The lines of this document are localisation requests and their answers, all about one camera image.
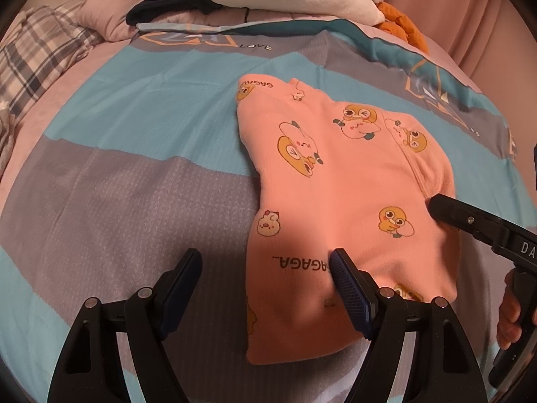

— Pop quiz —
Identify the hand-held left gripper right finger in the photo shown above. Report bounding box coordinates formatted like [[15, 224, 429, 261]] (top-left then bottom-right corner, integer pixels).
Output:
[[329, 248, 491, 403]]

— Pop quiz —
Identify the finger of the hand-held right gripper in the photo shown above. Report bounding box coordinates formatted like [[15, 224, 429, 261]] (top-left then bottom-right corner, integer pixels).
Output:
[[427, 193, 510, 253]]

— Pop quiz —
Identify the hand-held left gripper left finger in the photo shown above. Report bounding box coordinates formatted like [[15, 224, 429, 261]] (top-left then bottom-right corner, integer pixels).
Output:
[[47, 249, 203, 403]]

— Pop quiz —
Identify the pink cartoon print garment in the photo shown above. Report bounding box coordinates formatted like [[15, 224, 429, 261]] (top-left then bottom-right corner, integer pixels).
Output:
[[235, 73, 463, 366]]

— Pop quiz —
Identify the person's right hand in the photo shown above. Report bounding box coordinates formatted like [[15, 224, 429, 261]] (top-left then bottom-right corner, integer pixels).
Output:
[[496, 268, 526, 350]]

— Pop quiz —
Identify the blue grey patterned blanket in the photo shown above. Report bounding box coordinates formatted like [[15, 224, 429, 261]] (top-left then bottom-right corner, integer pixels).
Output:
[[0, 17, 527, 403]]

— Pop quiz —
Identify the orange cloth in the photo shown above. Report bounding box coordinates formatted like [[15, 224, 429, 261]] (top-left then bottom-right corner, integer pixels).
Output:
[[375, 2, 430, 54]]

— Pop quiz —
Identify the pink curtain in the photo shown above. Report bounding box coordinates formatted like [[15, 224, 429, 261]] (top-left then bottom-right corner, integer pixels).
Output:
[[373, 0, 527, 93]]

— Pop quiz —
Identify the plaid pillow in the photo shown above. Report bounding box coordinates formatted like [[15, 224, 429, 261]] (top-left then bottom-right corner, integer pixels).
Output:
[[0, 0, 106, 119]]

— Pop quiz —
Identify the dark navy garment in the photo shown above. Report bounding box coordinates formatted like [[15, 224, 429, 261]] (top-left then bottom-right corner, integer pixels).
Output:
[[127, 0, 226, 27]]

